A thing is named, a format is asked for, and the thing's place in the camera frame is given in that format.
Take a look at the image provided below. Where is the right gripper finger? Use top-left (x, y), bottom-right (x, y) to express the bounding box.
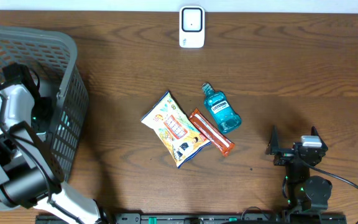
top-left (265, 126), bottom-right (280, 155)
top-left (311, 126), bottom-right (328, 152)

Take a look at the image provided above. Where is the red snack bar wrapper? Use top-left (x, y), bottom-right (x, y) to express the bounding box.
top-left (189, 108), bottom-right (235, 157)

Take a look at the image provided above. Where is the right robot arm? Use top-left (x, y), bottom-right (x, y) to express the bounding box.
top-left (267, 126), bottom-right (332, 223)

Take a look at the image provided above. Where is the blue mouthwash bottle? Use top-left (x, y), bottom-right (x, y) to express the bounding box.
top-left (201, 83), bottom-right (242, 134)

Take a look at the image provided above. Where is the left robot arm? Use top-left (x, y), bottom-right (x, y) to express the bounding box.
top-left (0, 81), bottom-right (111, 223)

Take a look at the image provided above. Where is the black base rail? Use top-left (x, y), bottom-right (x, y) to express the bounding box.
top-left (35, 212), bottom-right (347, 224)

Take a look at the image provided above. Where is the grey plastic shopping basket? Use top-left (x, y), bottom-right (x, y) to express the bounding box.
top-left (0, 24), bottom-right (90, 211)

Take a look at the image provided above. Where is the white barcode scanner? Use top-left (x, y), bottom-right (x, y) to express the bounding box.
top-left (179, 6), bottom-right (206, 49)

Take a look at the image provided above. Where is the yellow snack bag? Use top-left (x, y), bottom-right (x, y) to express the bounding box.
top-left (141, 91), bottom-right (211, 168)

